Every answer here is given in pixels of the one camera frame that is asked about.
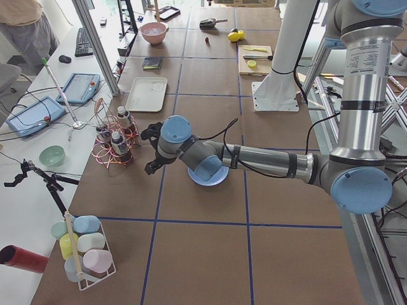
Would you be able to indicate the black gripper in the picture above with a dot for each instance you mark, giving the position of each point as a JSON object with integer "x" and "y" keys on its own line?
{"x": 158, "y": 159}

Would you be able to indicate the drink bottle bottom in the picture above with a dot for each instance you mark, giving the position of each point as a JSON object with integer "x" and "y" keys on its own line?
{"x": 121, "y": 148}

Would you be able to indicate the drink bottle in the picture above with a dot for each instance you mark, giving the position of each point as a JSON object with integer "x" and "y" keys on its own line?
{"x": 124, "y": 119}
{"x": 103, "y": 134}
{"x": 121, "y": 148}

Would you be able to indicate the drink bottle left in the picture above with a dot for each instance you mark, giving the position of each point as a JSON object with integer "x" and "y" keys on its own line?
{"x": 124, "y": 119}

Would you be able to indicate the drink bottle right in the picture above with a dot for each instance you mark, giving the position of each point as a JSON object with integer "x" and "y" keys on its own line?
{"x": 103, "y": 134}

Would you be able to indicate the cream bear tray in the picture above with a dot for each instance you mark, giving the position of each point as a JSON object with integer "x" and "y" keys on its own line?
{"x": 146, "y": 94}

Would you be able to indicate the blue plastic cup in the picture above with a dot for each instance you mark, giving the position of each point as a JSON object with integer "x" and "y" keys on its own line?
{"x": 86, "y": 224}

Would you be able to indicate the white plastic cup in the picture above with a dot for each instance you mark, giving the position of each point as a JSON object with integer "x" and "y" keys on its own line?
{"x": 90, "y": 241}

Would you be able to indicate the green bowl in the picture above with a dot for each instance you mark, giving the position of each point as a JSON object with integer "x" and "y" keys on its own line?
{"x": 52, "y": 156}

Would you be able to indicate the grey folded cloth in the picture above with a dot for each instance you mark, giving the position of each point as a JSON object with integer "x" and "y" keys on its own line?
{"x": 152, "y": 63}

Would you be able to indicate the blue teach pendant far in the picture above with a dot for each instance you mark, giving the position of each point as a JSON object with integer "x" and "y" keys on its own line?
{"x": 81, "y": 87}

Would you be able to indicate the blue teach pendant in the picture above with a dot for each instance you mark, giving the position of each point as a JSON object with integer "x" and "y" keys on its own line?
{"x": 81, "y": 87}
{"x": 35, "y": 117}

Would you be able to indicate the pink plastic cup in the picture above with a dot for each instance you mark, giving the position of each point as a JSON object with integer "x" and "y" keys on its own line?
{"x": 97, "y": 260}

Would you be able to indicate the green plastic cup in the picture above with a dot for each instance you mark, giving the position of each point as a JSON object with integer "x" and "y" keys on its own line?
{"x": 59, "y": 229}

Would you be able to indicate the yellow plastic cup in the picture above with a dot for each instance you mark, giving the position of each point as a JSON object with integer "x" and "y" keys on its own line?
{"x": 65, "y": 246}

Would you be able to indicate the clear plastic cup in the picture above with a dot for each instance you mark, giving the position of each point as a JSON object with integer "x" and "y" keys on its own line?
{"x": 70, "y": 269}

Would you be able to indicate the blue teach pendant near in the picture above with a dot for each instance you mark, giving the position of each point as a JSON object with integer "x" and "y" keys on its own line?
{"x": 35, "y": 117}

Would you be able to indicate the pink ice bowl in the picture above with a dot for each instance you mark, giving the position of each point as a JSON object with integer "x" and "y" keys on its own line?
{"x": 154, "y": 32}

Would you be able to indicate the black keyboard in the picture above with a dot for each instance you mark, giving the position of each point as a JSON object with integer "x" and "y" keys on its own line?
{"x": 83, "y": 46}

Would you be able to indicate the wooden cutting board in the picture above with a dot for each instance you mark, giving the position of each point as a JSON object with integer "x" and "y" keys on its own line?
{"x": 263, "y": 66}

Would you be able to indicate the black computer mouse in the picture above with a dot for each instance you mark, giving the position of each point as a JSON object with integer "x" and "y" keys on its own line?
{"x": 65, "y": 59}

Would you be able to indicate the lemon half slice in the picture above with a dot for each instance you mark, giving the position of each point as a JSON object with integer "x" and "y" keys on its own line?
{"x": 251, "y": 64}

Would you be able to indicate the steel rod black cap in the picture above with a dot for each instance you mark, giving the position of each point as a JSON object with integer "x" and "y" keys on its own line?
{"x": 258, "y": 57}

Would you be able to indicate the yellow lemon lower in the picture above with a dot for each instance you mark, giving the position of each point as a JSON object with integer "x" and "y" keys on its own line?
{"x": 233, "y": 37}

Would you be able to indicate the yellow lemon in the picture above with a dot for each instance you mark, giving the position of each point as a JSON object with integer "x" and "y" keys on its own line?
{"x": 233, "y": 37}
{"x": 241, "y": 34}

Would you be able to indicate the steel ice scoop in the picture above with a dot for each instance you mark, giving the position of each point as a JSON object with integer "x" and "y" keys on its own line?
{"x": 210, "y": 23}

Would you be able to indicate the yellow lemon upper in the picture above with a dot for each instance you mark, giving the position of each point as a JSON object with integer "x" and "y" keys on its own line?
{"x": 241, "y": 34}

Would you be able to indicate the yellow plastic knife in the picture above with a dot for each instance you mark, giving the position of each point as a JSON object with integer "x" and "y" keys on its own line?
{"x": 257, "y": 49}

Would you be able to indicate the red cylinder tube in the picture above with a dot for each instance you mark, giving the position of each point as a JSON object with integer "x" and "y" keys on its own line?
{"x": 21, "y": 258}

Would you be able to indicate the copper wire bottle rack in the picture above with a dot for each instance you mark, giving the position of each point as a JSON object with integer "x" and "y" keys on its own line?
{"x": 104, "y": 153}

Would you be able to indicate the white wire cup rack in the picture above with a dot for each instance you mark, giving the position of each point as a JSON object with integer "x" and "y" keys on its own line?
{"x": 88, "y": 278}

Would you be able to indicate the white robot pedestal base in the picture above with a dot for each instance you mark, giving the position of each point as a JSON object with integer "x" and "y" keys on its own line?
{"x": 277, "y": 92}

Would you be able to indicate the aluminium frame post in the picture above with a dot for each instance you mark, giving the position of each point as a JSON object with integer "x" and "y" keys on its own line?
{"x": 87, "y": 22}

